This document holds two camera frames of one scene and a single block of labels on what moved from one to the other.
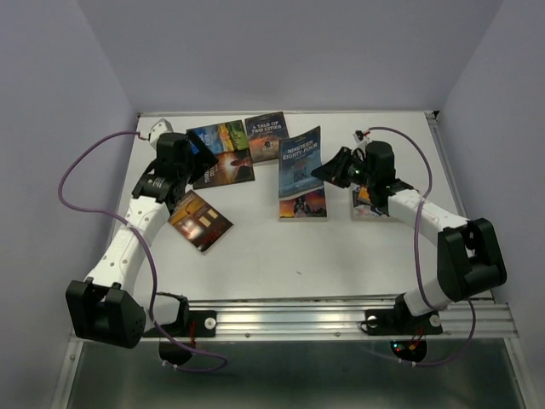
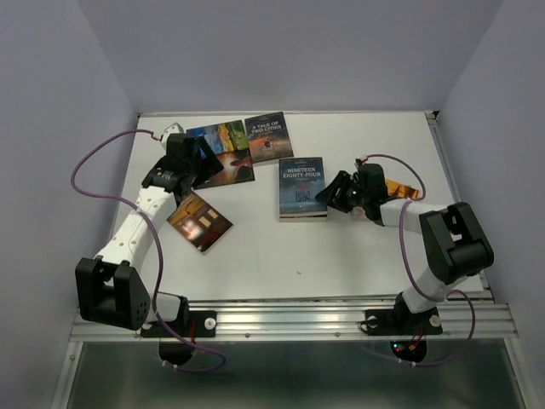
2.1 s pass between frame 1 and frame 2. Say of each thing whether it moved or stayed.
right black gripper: moved
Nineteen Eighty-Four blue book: moved
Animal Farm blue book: stayed
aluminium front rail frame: stayed
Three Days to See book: stayed
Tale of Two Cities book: stayed
